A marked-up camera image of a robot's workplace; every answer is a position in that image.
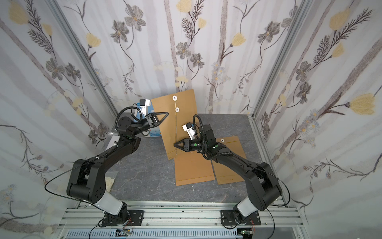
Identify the kraft file bag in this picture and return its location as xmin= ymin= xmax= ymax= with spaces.
xmin=152 ymin=89 xmax=198 ymax=160
xmin=211 ymin=135 xmax=248 ymax=185
xmin=174 ymin=152 xmax=215 ymax=186

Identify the white string of bag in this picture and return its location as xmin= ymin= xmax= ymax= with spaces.
xmin=172 ymin=95 xmax=181 ymax=156

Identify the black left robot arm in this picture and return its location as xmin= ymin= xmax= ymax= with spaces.
xmin=65 ymin=106 xmax=169 ymax=227

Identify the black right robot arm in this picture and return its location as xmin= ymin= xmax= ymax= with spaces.
xmin=174 ymin=115 xmax=284 ymax=225

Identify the bag of white material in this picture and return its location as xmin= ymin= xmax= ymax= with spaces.
xmin=105 ymin=176 xmax=115 ymax=193

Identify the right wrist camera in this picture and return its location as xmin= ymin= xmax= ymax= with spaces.
xmin=182 ymin=122 xmax=197 ymax=140

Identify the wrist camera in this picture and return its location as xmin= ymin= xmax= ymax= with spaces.
xmin=182 ymin=122 xmax=197 ymax=140
xmin=139 ymin=99 xmax=151 ymax=115

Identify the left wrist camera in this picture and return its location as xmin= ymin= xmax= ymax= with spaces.
xmin=139 ymin=99 xmax=151 ymax=115

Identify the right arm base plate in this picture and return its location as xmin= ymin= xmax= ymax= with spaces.
xmin=220 ymin=210 xmax=261 ymax=227

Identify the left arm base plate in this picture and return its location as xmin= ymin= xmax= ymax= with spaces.
xmin=100 ymin=210 xmax=144 ymax=227

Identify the white slotted cable duct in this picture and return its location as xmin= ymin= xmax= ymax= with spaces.
xmin=64 ymin=229 xmax=243 ymax=239

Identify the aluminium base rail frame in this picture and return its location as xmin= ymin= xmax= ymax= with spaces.
xmin=54 ymin=201 xmax=309 ymax=239

